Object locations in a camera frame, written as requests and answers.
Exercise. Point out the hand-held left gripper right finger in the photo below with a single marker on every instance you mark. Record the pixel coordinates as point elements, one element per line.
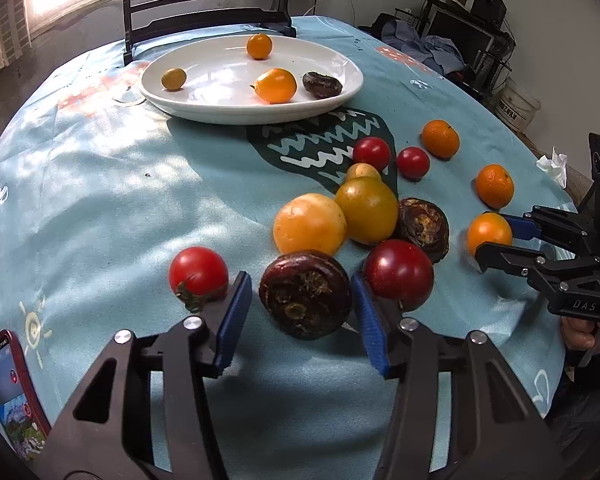
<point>369,327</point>

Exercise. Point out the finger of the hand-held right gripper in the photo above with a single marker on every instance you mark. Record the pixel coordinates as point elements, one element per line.
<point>510,257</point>
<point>522,227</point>

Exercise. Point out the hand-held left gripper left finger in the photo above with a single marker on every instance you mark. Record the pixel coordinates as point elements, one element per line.
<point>234,322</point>

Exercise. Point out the smooth orange fruit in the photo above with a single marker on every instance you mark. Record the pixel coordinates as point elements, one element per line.
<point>487,232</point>

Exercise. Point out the dark water chestnut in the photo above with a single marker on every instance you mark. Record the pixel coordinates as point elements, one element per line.
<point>305,294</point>
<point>424,229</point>

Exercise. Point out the white oval plate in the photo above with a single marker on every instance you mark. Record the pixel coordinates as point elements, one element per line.
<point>215,90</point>

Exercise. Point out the person's right forearm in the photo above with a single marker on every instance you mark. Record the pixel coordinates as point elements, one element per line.
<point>587,400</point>

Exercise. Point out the person's right hand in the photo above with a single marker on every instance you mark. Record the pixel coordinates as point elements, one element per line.
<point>576,334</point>

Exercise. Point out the orange mandarin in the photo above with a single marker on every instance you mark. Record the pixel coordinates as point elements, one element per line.
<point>440,138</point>
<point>494,186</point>

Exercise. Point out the red tomato with stem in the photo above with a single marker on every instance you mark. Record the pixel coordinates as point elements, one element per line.
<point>198,274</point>

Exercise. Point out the large dark red tomato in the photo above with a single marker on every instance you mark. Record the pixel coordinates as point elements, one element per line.
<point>399,272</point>

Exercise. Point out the white crumpled tissue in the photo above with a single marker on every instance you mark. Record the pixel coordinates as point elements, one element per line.
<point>554,166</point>

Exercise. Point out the large yellow-green fruit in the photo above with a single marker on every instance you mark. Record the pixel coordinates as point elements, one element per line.
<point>367,210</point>

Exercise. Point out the large yellow-orange fruit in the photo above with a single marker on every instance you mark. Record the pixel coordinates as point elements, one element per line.
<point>307,225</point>

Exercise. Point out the white plastic bucket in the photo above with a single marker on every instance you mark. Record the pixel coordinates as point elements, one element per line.
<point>517,101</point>

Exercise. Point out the red cherry tomato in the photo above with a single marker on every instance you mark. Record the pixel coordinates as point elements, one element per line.
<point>371,153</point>
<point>413,162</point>

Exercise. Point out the small yellow fruit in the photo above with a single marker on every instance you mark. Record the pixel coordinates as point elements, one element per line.
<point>362,171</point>

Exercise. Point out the light blue printed tablecloth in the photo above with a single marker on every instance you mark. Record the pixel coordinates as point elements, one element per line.
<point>105,185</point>

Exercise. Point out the black computer monitor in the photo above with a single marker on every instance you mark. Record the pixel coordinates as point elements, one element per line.
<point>461,37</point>

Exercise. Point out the blue clothes pile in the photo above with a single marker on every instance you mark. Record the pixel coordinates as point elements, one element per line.
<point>430,47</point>

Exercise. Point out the black box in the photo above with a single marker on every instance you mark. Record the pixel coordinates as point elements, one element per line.
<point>489,5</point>

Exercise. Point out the red smartphone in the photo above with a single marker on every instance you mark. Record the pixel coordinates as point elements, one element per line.
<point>12,385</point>

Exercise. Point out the large orange kumquat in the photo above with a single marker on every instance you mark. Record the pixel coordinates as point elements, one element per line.
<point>276,85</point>

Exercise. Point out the dark brown chestnut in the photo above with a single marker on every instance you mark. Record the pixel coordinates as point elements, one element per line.
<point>321,83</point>

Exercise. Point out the green olive fruit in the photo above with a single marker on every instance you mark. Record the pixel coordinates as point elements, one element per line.
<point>173,79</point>

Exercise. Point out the small round orange kumquat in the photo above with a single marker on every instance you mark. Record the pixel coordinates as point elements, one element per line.
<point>259,46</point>

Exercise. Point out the black wooden chair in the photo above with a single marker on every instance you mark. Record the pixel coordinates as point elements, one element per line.
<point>205,15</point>

